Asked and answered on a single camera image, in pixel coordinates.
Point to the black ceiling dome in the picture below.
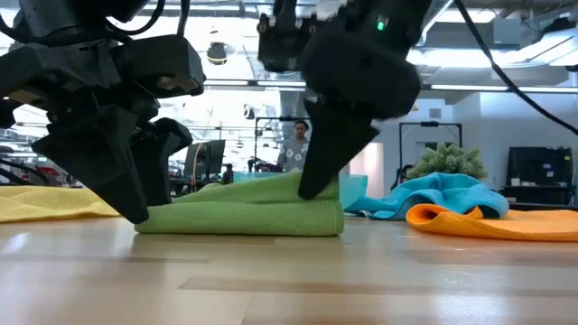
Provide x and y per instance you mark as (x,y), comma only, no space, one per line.
(217,53)

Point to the teal translucent plastic basket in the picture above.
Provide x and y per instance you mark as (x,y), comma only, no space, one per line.
(354,192)

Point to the black storage cabinet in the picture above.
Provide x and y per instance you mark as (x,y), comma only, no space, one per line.
(539,171)

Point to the green microfiber towel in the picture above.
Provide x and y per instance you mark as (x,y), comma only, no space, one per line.
(244,216)

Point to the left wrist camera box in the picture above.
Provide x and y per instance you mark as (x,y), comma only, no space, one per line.
(158,63)

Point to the artificial green potted plant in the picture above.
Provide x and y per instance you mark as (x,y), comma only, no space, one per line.
(447,160)

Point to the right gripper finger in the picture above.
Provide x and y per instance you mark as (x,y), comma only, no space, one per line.
(329,144)

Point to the orange microfiber towel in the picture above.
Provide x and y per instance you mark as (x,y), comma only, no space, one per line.
(496,225)

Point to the black rectangular frame stand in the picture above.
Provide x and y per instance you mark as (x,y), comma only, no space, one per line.
(271,118)
(429,123)

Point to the long ceiling light bar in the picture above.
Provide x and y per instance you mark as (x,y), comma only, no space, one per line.
(474,87)

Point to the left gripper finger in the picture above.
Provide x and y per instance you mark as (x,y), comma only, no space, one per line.
(160,149)
(99,158)

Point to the person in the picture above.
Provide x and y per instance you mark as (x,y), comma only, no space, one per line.
(293,153)

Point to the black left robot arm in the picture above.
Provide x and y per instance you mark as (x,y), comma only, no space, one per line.
(54,18)

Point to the blue microfiber towel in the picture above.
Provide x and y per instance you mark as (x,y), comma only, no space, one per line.
(442,192)

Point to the yellow microfiber towel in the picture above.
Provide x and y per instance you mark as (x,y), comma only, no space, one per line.
(49,203)

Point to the dark background monitor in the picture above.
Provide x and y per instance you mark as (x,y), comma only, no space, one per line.
(205,158)

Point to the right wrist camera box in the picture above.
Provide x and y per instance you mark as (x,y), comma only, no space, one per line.
(282,45)

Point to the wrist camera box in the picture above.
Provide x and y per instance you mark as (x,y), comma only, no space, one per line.
(282,45)
(158,63)

